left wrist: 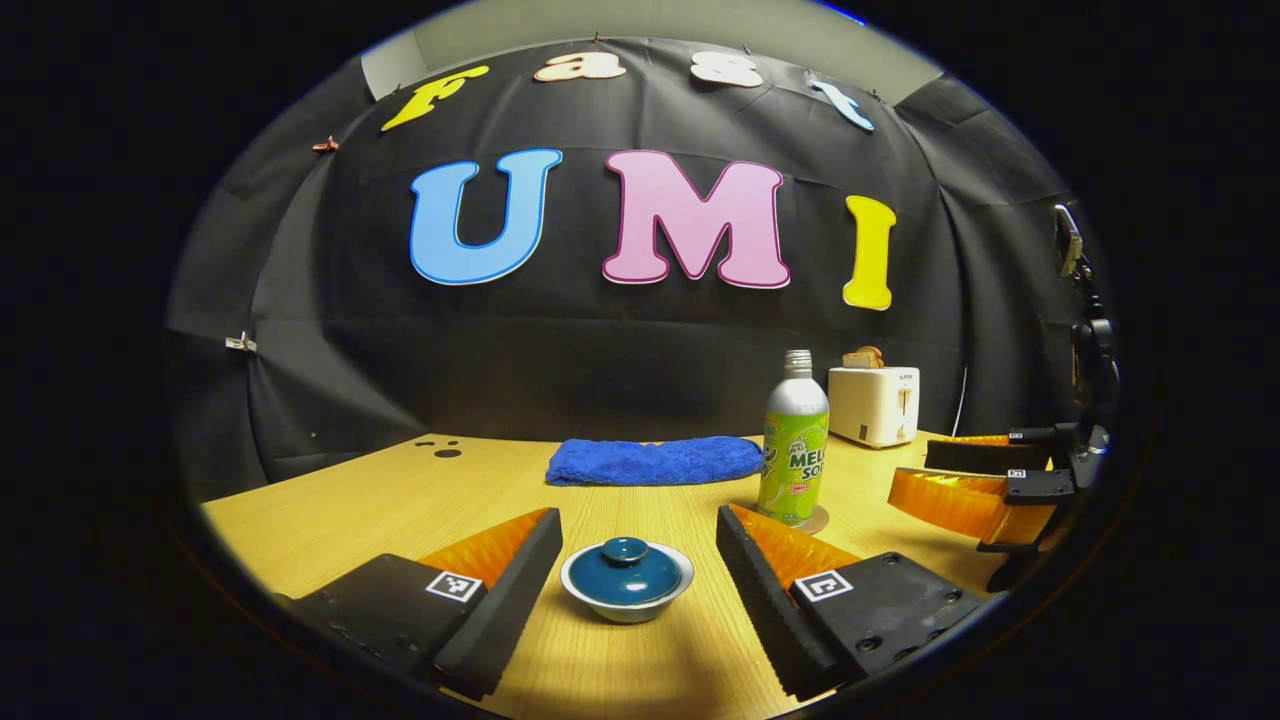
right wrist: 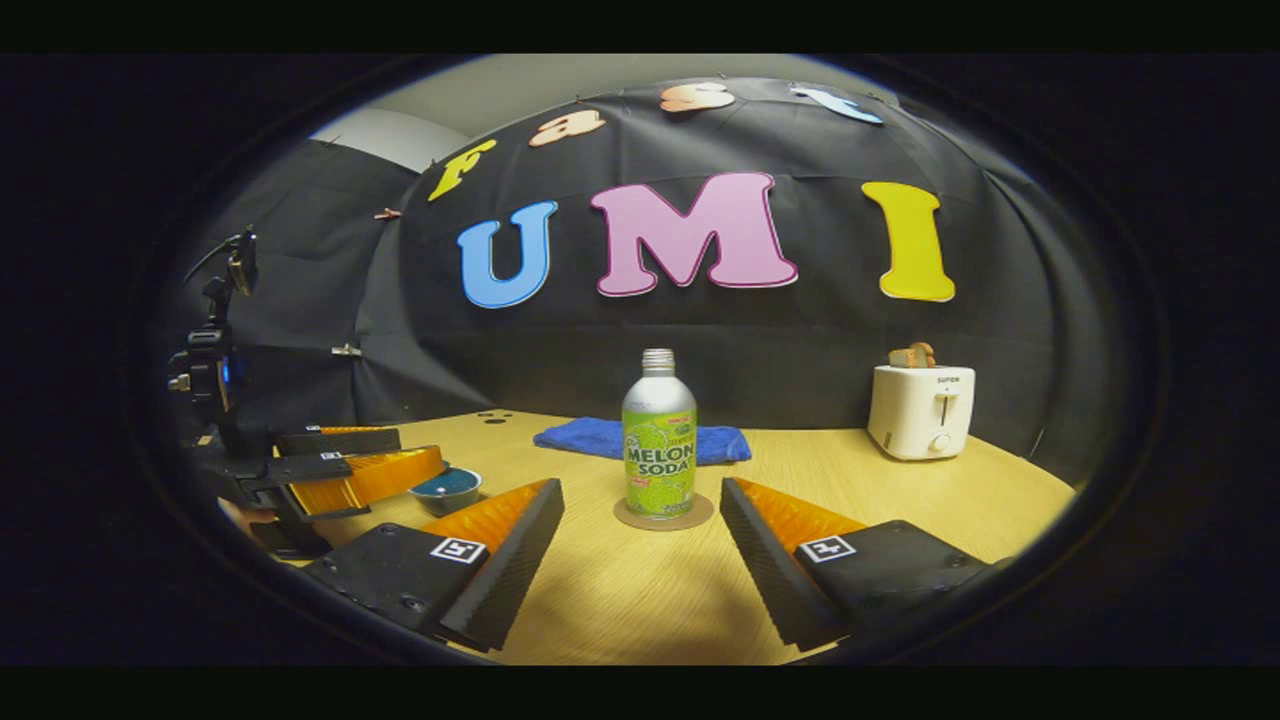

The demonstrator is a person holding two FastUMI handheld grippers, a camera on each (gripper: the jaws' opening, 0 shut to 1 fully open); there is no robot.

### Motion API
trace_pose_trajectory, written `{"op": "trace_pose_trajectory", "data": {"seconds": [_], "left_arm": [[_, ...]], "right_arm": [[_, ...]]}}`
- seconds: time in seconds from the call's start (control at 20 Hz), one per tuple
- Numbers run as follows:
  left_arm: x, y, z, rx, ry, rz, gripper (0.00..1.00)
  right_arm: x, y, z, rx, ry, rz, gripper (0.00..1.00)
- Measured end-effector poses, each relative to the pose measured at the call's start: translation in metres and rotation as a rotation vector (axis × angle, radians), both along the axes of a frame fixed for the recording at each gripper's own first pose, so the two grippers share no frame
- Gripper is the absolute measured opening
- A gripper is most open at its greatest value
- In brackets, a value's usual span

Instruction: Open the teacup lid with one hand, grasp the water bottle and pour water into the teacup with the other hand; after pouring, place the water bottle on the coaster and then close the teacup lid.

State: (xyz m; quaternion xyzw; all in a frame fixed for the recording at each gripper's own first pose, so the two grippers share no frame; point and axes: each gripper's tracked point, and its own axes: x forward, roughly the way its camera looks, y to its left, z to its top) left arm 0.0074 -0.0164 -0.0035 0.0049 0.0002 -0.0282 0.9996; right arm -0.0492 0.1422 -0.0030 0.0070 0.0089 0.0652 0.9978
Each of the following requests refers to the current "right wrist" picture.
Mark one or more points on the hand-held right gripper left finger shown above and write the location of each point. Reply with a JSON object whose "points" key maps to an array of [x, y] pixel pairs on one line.
{"points": [[515, 570]]}

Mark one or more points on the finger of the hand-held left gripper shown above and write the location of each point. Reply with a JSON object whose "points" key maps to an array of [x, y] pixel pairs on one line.
{"points": [[340, 441], [310, 470]]}

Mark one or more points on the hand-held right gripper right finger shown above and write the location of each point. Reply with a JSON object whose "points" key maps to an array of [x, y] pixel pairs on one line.
{"points": [[765, 570]]}

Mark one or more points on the round brown coaster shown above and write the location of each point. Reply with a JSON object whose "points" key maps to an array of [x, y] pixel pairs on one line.
{"points": [[690, 521]]}

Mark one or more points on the white and teal teacup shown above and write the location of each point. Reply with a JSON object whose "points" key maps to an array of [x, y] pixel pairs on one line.
{"points": [[445, 505]]}

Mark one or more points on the silver green-label water bottle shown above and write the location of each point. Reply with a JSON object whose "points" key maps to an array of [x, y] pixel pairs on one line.
{"points": [[660, 460]]}

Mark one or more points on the metal clip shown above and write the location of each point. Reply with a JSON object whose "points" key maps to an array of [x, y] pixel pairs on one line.
{"points": [[346, 351]]}

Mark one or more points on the blue towel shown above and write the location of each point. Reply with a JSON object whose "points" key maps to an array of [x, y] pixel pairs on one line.
{"points": [[580, 437]]}

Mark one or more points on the white toaster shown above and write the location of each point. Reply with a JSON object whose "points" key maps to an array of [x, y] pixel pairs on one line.
{"points": [[920, 415]]}

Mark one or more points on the black backdrop cloth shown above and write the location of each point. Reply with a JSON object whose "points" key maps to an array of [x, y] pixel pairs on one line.
{"points": [[780, 340]]}

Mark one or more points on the red clip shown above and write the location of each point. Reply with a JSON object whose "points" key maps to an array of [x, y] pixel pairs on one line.
{"points": [[387, 213]]}

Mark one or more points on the light bread slice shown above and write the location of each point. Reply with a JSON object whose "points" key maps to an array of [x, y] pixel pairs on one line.
{"points": [[900, 358]]}

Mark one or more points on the brown bread slice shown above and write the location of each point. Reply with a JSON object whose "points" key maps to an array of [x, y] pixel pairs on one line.
{"points": [[924, 353]]}

